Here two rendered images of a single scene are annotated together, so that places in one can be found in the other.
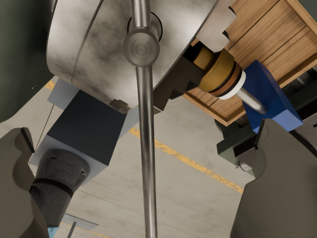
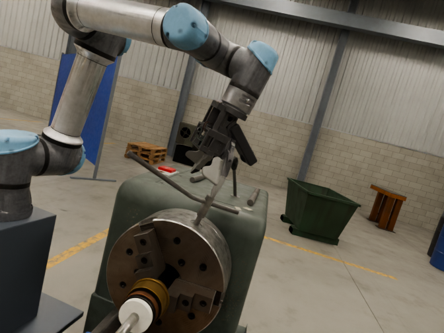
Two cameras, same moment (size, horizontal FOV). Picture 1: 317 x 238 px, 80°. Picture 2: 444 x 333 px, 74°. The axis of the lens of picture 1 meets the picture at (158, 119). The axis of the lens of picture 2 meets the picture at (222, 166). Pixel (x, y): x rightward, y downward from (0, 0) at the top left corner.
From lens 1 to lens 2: 73 cm
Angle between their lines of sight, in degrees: 98
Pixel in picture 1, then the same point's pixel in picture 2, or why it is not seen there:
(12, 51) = (167, 204)
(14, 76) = (152, 203)
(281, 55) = not seen: outside the picture
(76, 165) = (17, 211)
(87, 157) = (16, 224)
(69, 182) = (11, 193)
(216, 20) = (185, 290)
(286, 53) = not seen: outside the picture
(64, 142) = (42, 219)
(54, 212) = (16, 164)
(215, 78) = (152, 285)
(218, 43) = (172, 293)
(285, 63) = not seen: outside the picture
